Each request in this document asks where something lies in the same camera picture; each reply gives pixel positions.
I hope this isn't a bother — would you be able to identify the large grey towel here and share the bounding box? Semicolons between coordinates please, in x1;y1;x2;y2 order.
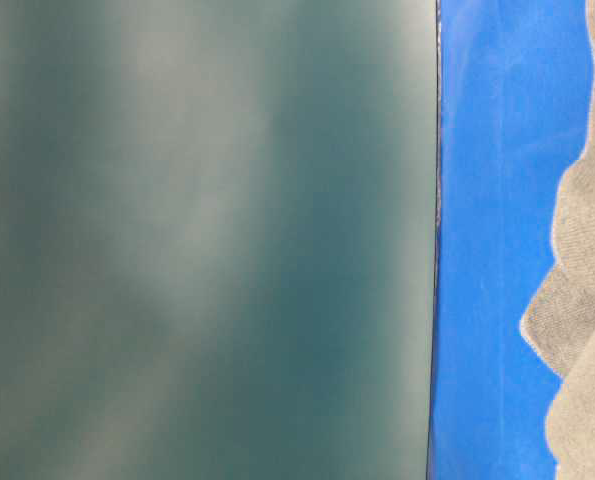
520;1;595;479

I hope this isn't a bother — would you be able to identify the blue table cloth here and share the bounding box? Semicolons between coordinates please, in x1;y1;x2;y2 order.
429;1;593;479

